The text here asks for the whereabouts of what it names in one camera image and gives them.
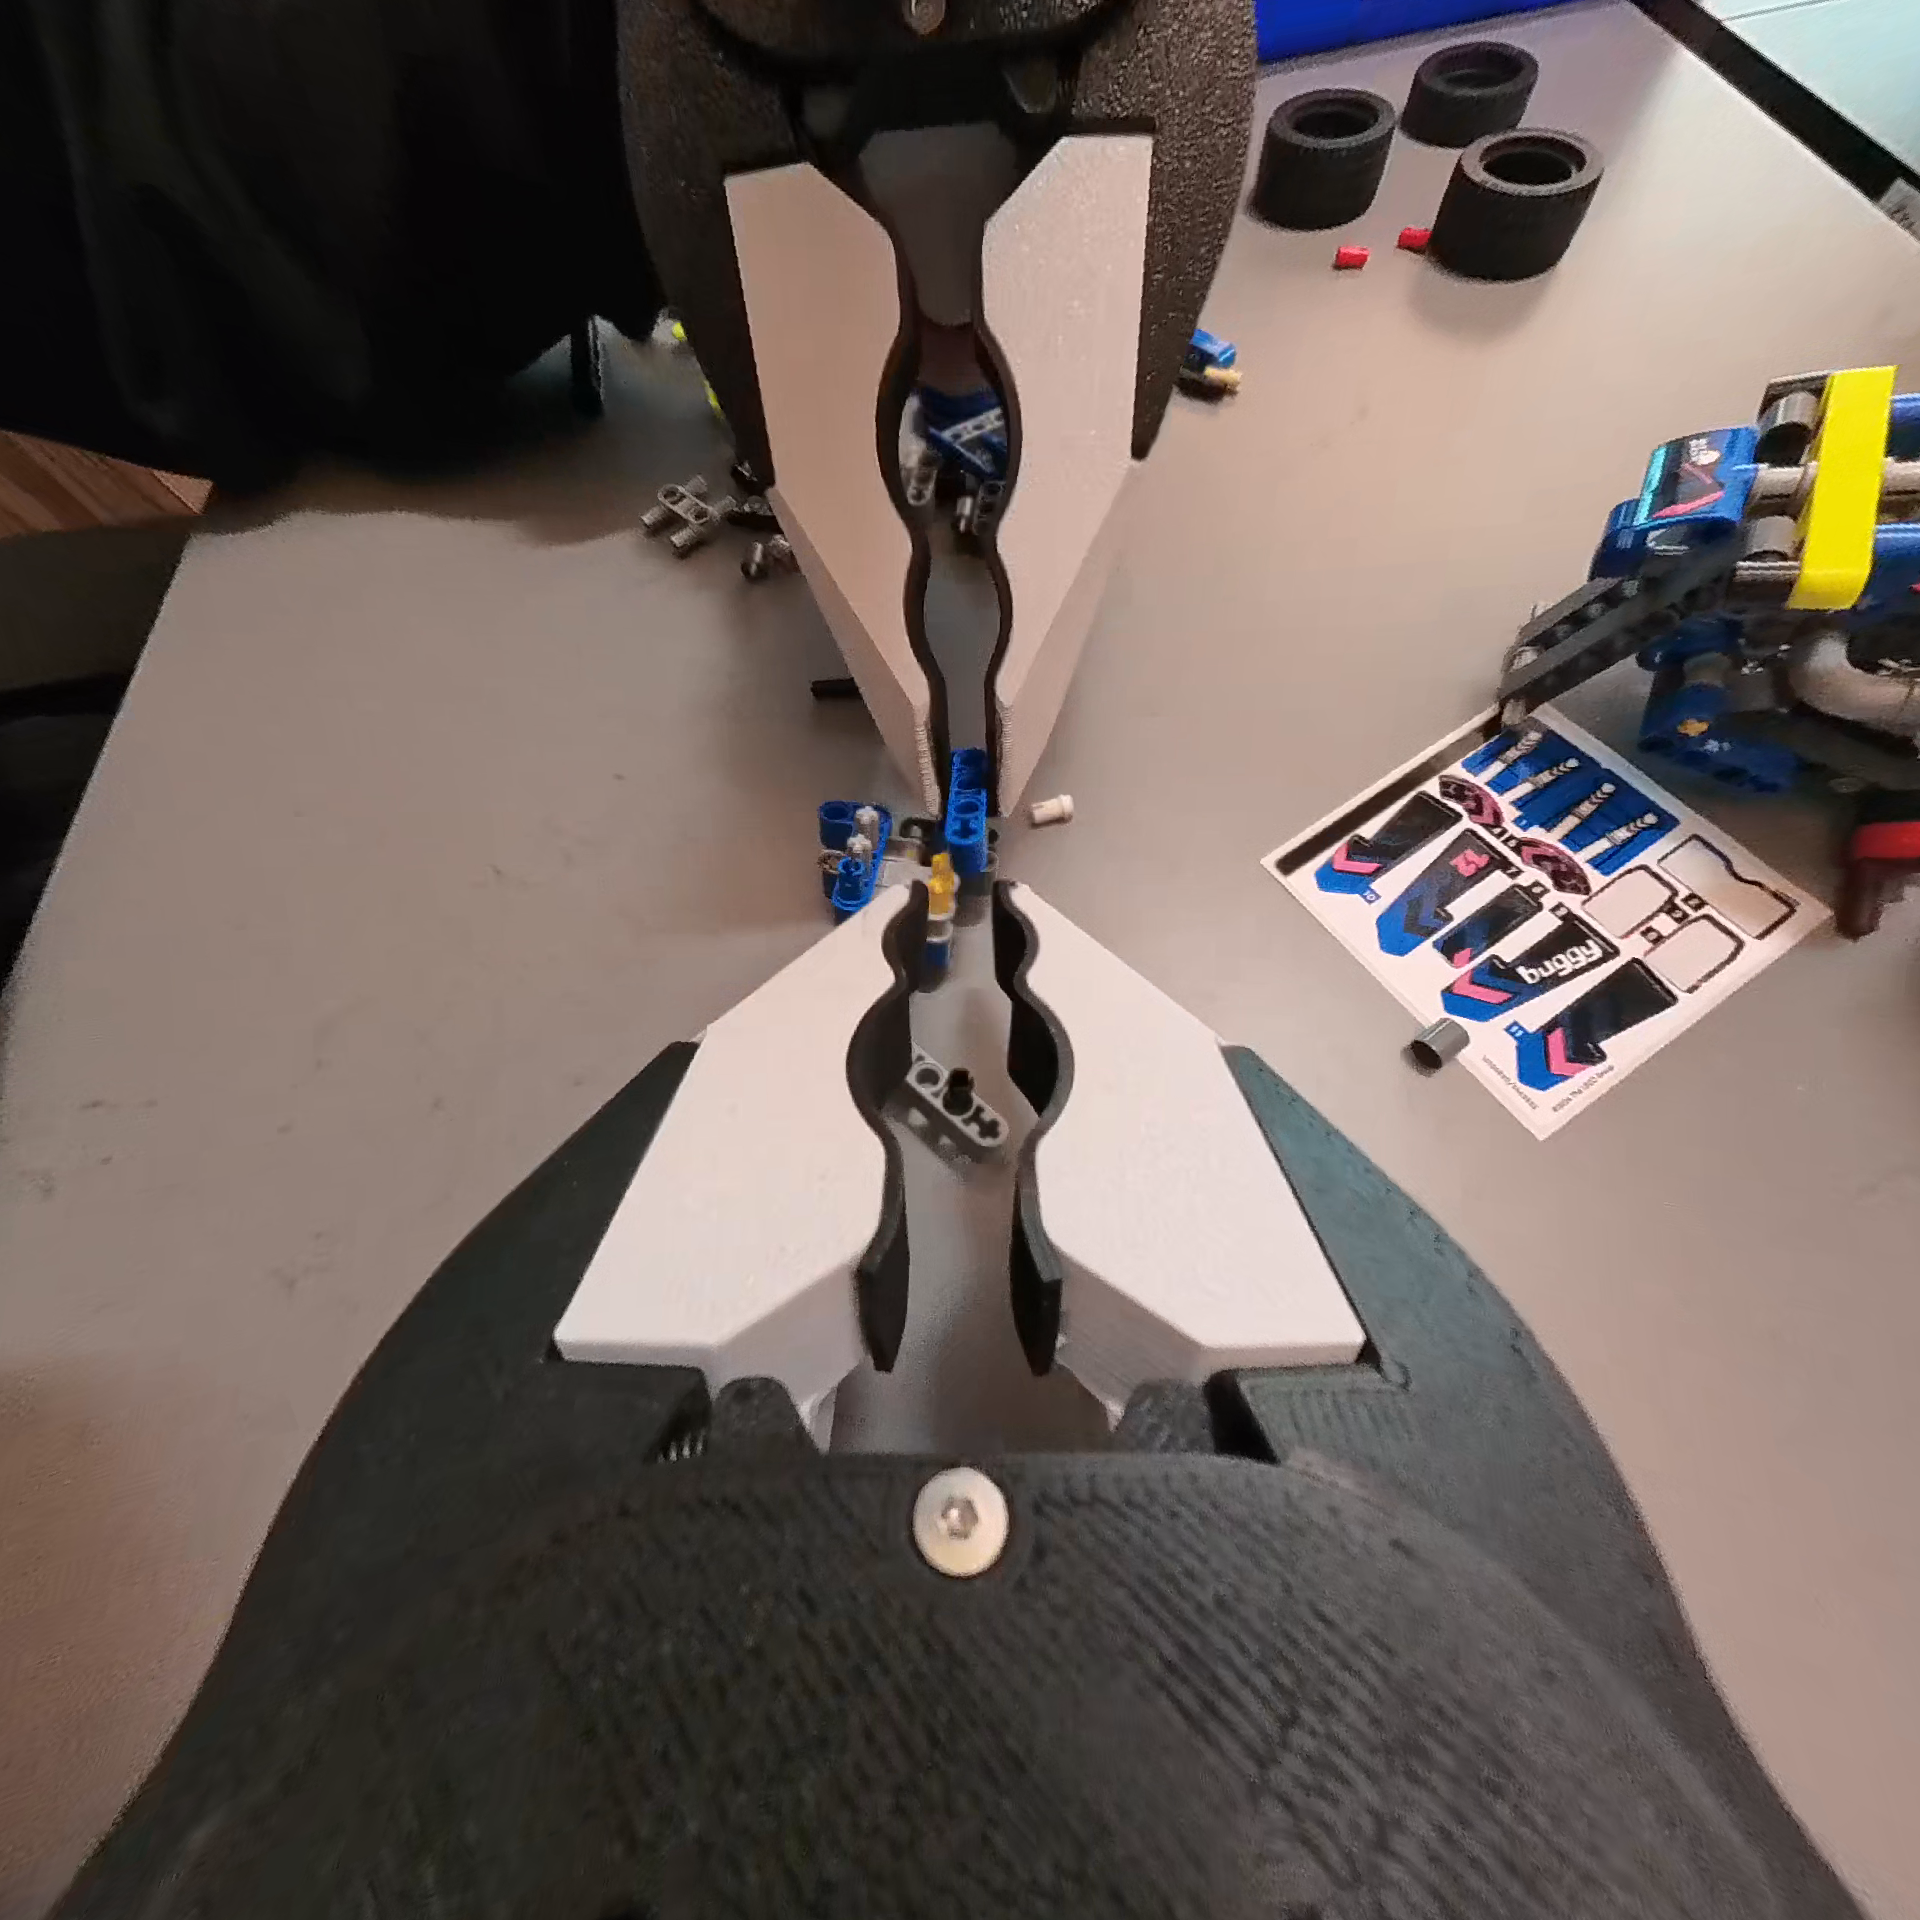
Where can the small dark lego pin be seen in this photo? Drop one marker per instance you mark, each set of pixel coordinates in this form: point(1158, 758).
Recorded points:
point(1434, 1044)

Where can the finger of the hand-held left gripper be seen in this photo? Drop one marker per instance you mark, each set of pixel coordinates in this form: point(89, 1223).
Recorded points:
point(820, 376)
point(1073, 376)

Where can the brown wooden board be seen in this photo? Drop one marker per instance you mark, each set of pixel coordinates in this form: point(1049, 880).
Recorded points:
point(91, 480)

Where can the blue grey lego sub-assembly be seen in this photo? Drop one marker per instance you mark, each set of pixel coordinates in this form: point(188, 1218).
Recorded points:
point(849, 863)

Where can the pile of loose lego pieces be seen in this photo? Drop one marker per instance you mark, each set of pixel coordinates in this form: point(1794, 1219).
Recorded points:
point(699, 510)

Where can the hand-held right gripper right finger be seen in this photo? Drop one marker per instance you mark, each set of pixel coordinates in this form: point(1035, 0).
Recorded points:
point(1186, 1200)

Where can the lego sticker sheet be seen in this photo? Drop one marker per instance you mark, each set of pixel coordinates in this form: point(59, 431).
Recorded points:
point(1546, 916)

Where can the blue L-shaped lego liftarm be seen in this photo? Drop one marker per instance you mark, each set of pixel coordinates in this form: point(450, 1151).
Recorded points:
point(971, 804)

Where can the partly built lego car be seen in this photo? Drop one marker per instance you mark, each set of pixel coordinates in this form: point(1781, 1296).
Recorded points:
point(1725, 600)

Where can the black lego tyre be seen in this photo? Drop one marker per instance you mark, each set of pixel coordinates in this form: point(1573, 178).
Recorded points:
point(1473, 91)
point(1325, 158)
point(1519, 202)

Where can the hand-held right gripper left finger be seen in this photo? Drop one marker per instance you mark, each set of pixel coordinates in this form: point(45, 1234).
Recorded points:
point(734, 1200)

